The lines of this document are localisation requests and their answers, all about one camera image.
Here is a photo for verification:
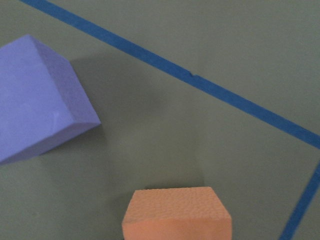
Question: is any orange foam block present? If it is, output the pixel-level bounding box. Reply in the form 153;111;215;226
121;186;233;240

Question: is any purple foam block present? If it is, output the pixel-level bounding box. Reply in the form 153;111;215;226
0;34;101;164

